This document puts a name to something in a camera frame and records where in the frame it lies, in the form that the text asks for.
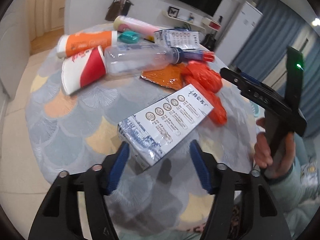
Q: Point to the white red wall box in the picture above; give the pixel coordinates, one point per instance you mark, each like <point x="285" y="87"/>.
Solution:
<point x="207" y="22"/>

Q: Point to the black hanging bag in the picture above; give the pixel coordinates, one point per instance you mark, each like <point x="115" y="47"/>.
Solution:
<point x="126" y="7"/>

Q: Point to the clear plastic bottle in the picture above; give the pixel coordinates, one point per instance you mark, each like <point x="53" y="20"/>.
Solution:
<point x="133" y="59"/>

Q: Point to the white blue milk carton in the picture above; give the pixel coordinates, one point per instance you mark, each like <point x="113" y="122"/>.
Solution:
<point x="154" y="131"/>

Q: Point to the blue curtains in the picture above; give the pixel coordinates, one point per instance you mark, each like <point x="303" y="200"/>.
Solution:
<point x="277" y="30"/>

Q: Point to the brown hanging bag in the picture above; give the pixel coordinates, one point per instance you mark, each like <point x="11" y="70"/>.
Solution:
<point x="113" y="11"/>

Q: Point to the white wall shelf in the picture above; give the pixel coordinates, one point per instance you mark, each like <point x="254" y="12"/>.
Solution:
<point x="165" y="13"/>

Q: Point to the red plastic bag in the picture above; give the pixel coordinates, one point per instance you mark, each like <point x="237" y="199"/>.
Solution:
<point x="208" y="83"/>

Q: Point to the right forearm teal sleeve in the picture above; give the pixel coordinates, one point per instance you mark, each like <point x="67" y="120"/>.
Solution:
<point x="298" y="202"/>

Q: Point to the butterfly picture frame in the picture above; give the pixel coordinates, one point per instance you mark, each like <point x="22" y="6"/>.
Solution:
<point x="173" y="11"/>

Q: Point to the red white paper cup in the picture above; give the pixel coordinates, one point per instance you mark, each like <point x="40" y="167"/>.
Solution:
<point x="82" y="69"/>

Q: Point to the black guitar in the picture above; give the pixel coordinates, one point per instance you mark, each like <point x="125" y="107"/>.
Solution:
<point x="209" y="41"/>

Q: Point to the orange snack wrapper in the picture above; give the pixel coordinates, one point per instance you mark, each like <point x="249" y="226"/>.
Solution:
<point x="169" y="77"/>

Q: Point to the white tall air conditioner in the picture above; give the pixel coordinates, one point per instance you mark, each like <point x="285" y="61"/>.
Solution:
<point x="237" y="32"/>

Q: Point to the red blue pen tube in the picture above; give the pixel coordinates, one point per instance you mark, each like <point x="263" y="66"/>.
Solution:
<point x="198" y="55"/>

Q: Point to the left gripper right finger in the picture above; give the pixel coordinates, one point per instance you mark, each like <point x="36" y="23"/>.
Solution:
<point x="200" y="167"/>

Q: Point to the right hand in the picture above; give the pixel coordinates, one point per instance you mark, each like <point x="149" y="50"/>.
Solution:
<point x="263" y="159"/>

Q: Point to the teal small box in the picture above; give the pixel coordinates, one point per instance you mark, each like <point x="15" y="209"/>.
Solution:
<point x="129" y="37"/>

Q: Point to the orange white paper cup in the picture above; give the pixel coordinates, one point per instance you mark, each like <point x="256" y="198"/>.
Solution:
<point x="69" y="45"/>

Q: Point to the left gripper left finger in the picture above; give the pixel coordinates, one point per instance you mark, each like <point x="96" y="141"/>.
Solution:
<point x="117" y="168"/>

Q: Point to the patterned tablecloth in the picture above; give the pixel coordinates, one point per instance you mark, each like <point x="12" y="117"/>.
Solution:
<point x="75" y="132"/>

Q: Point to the pink yellow snack tube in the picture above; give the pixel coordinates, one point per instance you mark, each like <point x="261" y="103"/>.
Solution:
<point x="123" y="23"/>

